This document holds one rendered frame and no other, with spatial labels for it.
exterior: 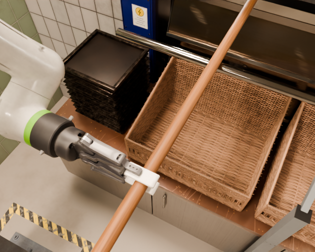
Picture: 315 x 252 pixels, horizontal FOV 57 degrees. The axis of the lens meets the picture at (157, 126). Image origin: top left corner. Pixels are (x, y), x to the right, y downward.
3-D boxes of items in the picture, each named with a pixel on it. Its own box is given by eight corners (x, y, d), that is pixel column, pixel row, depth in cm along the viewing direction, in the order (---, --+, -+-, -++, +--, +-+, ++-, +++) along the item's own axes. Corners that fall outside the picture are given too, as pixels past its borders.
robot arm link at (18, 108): (5, 132, 76) (-29, 124, 66) (27, 90, 78) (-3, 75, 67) (47, 154, 73) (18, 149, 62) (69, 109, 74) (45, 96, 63)
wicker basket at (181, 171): (172, 87, 158) (175, 47, 136) (274, 128, 143) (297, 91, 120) (124, 156, 134) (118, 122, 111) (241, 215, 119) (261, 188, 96)
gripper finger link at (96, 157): (90, 143, 66) (88, 139, 65) (132, 159, 61) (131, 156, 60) (80, 157, 64) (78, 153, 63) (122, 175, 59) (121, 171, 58)
